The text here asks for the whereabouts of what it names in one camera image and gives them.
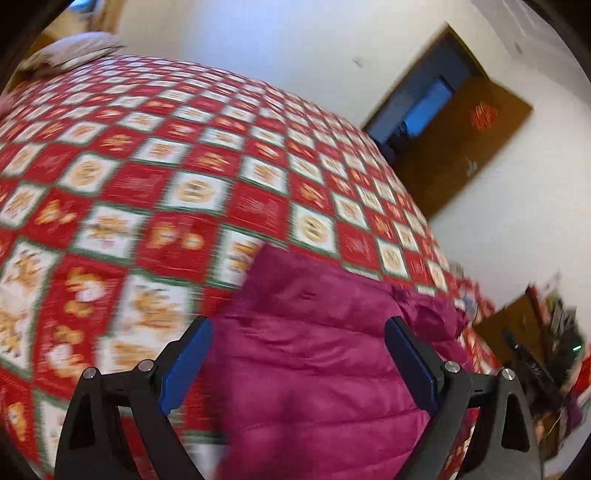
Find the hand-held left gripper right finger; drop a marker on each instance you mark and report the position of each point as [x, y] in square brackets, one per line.
[411, 364]

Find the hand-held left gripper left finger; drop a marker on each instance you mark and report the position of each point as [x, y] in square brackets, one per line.
[189, 364]

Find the magenta down jacket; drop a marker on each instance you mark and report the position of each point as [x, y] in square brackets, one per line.
[314, 346]

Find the brown wooden cabinet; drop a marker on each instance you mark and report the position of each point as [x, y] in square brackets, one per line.
[508, 314]

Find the red patterned bed blanket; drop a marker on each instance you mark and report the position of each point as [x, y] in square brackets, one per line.
[138, 184]

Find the brown wooden door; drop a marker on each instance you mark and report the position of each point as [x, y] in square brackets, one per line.
[452, 152]

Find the red paper door decoration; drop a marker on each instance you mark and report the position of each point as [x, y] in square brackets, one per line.
[484, 115]

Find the striped pillow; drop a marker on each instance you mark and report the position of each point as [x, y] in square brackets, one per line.
[74, 53]

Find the beige curtain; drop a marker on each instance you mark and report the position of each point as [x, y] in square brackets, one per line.
[108, 14]

